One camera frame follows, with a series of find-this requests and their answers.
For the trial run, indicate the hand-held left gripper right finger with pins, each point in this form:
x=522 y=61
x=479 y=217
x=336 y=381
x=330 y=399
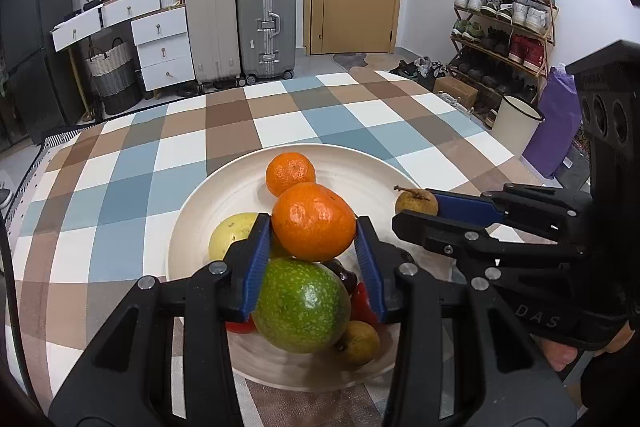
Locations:
x=370 y=272

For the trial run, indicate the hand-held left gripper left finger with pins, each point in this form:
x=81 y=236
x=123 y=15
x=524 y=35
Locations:
x=252 y=272

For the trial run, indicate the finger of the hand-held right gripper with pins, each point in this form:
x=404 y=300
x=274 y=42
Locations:
x=440 y=232
x=465 y=207

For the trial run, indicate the small red tomato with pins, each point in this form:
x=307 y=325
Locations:
x=362 y=307

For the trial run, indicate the large brown pear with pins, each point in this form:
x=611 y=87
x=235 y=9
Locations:
x=415 y=203

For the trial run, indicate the large red tomato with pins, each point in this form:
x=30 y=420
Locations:
x=242 y=327

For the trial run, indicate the green speckled round fruit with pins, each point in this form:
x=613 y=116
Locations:
x=300 y=307

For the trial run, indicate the small brown pear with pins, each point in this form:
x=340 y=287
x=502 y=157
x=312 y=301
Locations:
x=359 y=342

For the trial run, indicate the cream round plate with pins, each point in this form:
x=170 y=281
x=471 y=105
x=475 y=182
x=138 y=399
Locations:
x=200 y=217

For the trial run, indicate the large orange tangerine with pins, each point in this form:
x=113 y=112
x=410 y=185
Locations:
x=312 y=222

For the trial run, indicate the small orange tangerine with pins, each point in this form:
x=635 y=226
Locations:
x=290 y=172

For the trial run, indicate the person's right hand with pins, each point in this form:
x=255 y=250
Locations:
x=560 y=354

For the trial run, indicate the dark red cherry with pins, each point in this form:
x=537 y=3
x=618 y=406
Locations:
x=345 y=279

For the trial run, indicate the yellow-green round fruit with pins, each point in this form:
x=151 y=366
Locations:
x=230 y=234

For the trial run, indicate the patterned doormat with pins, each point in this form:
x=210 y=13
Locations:
x=580 y=152

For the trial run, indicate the white bucket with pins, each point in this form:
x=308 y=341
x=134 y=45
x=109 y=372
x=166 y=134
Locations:
x=517 y=122

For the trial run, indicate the purple bag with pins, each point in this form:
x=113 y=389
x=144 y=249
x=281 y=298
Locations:
x=555 y=127

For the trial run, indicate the cardboard box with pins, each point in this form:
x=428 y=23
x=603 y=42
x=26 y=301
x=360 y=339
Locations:
x=455 y=91

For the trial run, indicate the pile of dark shoes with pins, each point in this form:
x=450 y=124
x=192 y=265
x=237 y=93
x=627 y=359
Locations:
x=415 y=69

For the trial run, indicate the checkered tablecloth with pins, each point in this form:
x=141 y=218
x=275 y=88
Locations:
x=125 y=187

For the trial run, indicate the person's dark clothing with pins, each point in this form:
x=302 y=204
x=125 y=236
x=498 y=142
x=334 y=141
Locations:
x=610 y=387

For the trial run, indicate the irregular patterned rug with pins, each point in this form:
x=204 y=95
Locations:
x=350 y=59

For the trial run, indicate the shoe rack with shoes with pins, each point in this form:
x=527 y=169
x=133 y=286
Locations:
x=505 y=12

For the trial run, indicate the white drawer cabinet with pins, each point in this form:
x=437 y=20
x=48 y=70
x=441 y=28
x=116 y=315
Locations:
x=164 y=52

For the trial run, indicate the grey and white woven basket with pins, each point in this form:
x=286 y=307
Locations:
x=112 y=77

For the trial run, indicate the white dotted floor mat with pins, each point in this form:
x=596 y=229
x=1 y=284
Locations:
x=35 y=167

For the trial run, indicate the silver suitcase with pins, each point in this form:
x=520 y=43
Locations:
x=265 y=27

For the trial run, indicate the beige suitcase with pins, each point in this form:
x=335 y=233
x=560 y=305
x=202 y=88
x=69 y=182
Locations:
x=212 y=27

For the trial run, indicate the wooden stick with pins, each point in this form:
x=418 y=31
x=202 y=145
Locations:
x=80 y=82

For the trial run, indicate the white desk with drawers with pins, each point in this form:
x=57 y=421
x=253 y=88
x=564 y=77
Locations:
x=125 y=9

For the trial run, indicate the black refrigerator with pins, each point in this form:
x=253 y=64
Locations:
x=35 y=47

